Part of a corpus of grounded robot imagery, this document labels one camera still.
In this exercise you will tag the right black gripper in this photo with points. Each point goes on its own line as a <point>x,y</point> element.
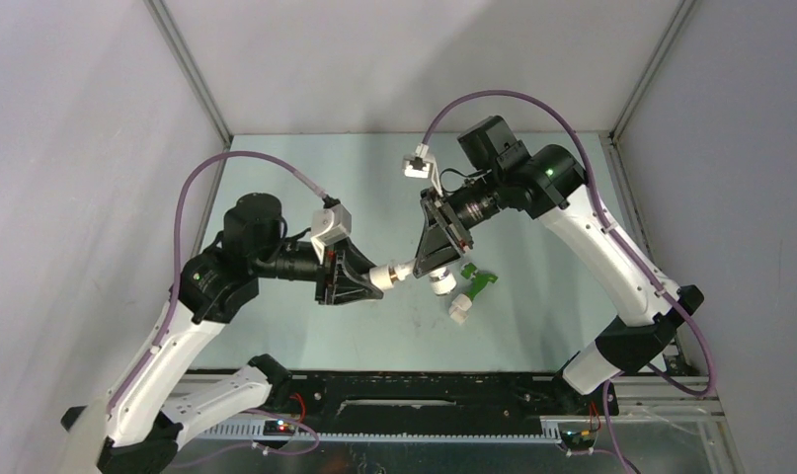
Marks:
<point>443,238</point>

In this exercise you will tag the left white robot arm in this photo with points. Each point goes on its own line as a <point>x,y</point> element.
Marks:
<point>138,428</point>

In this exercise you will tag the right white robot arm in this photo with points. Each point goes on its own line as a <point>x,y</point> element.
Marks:
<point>553,188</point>

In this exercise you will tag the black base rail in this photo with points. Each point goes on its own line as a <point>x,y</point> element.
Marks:
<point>427,403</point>

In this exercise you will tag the white elbow fitting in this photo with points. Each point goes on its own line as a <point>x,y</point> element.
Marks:
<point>382,277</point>
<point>459,308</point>

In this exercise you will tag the grey cable duct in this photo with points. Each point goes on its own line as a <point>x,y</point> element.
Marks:
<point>263,430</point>

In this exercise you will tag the green plastic faucet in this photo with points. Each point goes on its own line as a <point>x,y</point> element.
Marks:
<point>477,278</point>

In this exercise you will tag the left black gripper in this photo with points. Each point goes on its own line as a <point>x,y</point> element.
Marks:
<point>340,288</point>

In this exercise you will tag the white plastic faucet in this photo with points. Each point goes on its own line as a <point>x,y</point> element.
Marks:
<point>441,280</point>

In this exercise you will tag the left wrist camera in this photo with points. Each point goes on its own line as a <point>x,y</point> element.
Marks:
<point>330,225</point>

